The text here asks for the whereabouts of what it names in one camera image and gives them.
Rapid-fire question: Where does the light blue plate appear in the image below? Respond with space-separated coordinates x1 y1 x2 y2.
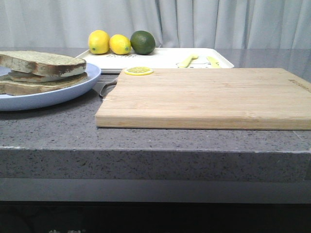
0 63 101 111

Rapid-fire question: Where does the lemon slice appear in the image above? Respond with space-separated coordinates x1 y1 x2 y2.
124 67 154 76

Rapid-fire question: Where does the yellow lemon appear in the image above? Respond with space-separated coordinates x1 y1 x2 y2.
88 30 110 54
109 34 132 55

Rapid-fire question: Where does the green lime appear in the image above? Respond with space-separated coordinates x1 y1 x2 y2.
130 31 156 55

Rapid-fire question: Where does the wooden cutting board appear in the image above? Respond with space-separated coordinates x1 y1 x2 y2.
95 68 311 130

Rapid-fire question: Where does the metal cutting board handle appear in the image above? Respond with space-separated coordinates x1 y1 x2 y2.
93 81 117 99

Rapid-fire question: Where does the fried egg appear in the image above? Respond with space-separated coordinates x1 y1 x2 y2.
8 70 67 83

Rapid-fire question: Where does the right yellow lemon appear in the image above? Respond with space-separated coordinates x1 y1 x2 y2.
109 34 132 55

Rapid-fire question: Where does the bread slice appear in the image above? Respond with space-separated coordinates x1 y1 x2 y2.
0 50 86 77
0 72 88 96

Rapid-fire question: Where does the yellow plastic spoon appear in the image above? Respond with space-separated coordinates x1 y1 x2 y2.
177 54 198 68

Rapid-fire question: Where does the left yellow lemon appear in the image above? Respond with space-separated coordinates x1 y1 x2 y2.
88 30 110 54

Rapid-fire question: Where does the grey curtain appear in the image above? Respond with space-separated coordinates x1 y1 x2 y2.
0 0 311 49

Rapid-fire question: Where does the white serving tray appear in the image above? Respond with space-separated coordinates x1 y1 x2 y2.
77 48 234 73

